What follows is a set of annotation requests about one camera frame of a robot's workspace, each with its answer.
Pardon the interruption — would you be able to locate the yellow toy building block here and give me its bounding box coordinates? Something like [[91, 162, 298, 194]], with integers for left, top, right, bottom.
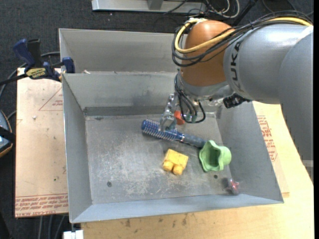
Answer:
[[162, 148, 189, 176]]

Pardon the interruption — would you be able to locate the green flower-shaped cup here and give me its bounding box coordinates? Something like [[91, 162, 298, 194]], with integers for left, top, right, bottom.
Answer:
[[198, 139, 232, 173]]

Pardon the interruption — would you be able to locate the blue round hair brush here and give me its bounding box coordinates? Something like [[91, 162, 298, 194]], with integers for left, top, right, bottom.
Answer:
[[141, 119, 207, 148]]

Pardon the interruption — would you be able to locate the grey metal bin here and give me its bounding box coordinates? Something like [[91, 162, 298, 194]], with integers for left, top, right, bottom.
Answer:
[[58, 28, 285, 224]]

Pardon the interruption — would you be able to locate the orange-red small block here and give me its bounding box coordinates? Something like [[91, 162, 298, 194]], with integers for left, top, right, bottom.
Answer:
[[173, 110, 186, 125]]

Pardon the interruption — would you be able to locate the brown cardboard board, red print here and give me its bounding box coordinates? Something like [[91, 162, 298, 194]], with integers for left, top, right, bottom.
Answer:
[[14, 67, 291, 219]]

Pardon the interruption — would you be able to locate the black cylinder on white bracket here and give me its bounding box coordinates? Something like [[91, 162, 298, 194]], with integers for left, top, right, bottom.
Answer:
[[211, 94, 251, 110]]

